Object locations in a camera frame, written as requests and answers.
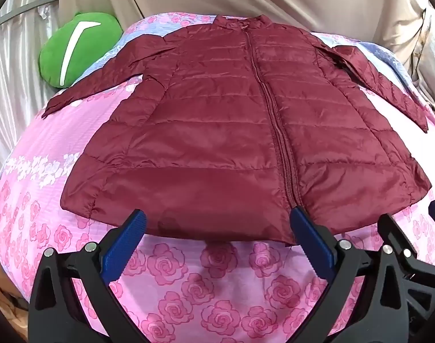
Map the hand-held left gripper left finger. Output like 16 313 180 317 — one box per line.
28 209 147 343

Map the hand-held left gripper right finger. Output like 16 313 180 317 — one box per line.
289 206 412 343

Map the maroon quilted puffer jacket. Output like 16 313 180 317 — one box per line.
42 14 432 248

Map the pink floral bed sheet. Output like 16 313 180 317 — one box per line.
0 11 435 343

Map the pale flowered curtain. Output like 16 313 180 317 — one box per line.
414 7 435 129

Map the green pillow with white mark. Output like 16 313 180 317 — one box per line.
39 12 124 89

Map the silver satin curtain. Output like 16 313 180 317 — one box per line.
0 0 62 186

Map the grey metal rod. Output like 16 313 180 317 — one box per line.
0 0 59 31

